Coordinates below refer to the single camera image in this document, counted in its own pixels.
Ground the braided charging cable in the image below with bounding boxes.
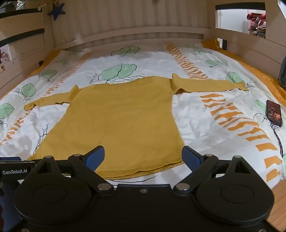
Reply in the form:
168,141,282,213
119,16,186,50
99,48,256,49
270,122,285,158

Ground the pile of colourful clothes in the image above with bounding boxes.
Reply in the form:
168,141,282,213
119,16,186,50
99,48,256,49
246,12,268,39

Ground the dark round object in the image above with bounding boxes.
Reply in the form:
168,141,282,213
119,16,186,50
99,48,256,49
278,55,286,88

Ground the black smartphone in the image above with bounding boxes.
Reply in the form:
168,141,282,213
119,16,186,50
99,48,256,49
266,99,283,128

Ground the blue star decoration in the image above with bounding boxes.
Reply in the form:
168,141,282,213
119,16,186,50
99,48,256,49
48,3,66,22

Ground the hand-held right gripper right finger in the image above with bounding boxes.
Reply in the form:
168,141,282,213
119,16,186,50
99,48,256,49
173,145,260,195

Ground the yellow knit sweater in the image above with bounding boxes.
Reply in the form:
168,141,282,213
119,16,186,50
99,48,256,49
23,75,250,179

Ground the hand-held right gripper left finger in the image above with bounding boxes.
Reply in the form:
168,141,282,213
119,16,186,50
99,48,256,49
26,145,115,196

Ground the wooden bed frame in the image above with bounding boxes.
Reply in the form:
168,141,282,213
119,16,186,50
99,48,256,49
0,0,286,101

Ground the white leaf-print blanket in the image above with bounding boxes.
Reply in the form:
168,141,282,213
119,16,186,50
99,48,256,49
0,42,286,190

